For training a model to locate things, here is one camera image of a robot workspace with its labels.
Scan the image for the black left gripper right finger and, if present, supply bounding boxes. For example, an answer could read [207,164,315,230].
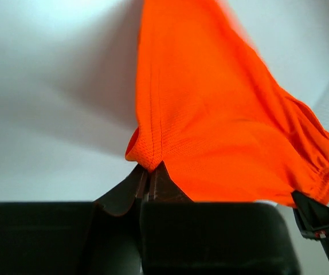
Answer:
[140,164,301,274]

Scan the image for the orange mesh shorts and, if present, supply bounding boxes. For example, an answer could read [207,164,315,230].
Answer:
[126,1,329,207]

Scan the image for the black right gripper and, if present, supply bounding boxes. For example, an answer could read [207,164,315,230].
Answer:
[291,191,329,261]

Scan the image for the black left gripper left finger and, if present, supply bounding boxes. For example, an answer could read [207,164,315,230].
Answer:
[0,166,147,274]

